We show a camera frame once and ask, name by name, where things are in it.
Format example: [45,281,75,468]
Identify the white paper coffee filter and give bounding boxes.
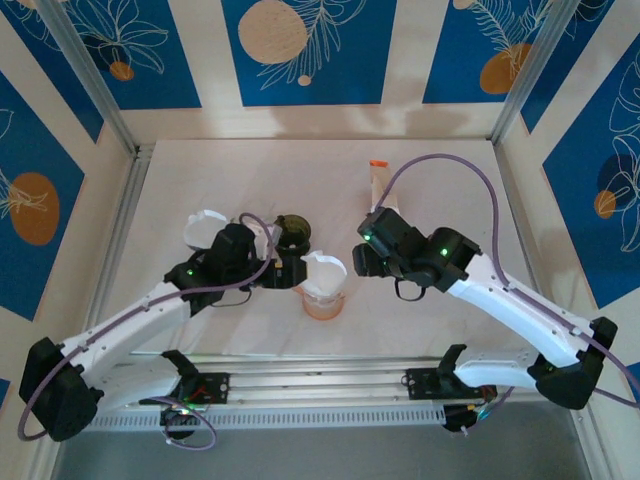
[182,208,231,253]
[298,250,348,297]

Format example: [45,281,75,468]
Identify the orange transparent coffee server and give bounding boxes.
[301,289,347,321]

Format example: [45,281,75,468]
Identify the filter paper bag orange tab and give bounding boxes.
[368,159,401,214]

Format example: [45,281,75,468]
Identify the olive green dripper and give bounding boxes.
[272,212,312,256]

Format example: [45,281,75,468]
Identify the black base electronics box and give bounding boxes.
[159,405,201,441]
[442,399,496,435]

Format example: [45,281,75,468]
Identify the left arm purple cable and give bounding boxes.
[17,213,276,452]

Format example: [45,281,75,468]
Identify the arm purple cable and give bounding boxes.
[17,213,276,452]
[372,153,640,404]

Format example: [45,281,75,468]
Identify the left gripper thin black cable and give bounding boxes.
[212,289,254,307]

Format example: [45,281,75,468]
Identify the gripper thin black cable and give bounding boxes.
[212,289,254,307]
[393,277,427,302]

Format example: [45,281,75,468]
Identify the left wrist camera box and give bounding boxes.
[212,222,281,266]

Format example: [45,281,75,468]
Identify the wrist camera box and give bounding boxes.
[369,206,427,251]
[212,222,281,266]

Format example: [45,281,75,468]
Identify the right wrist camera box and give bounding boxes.
[369,206,427,251]

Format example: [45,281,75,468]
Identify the right gripper thin black cable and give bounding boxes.
[393,277,427,302]

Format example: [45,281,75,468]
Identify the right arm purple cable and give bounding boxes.
[372,153,640,404]

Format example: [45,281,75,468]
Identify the aluminium side rail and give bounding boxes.
[492,142,556,321]
[74,144,154,351]

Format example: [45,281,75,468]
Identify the blue floral wall poster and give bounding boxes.
[519,0,640,135]
[542,34,640,310]
[0,0,105,145]
[421,0,557,105]
[0,69,86,322]
[62,0,203,112]
[221,0,400,108]

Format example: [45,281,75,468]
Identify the aluminium rail frame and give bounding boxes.
[43,352,541,416]

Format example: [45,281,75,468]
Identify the grey slotted cable duct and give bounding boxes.
[89,405,446,432]

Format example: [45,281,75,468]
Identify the aluminium upright post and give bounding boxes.
[488,0,599,146]
[37,0,140,156]

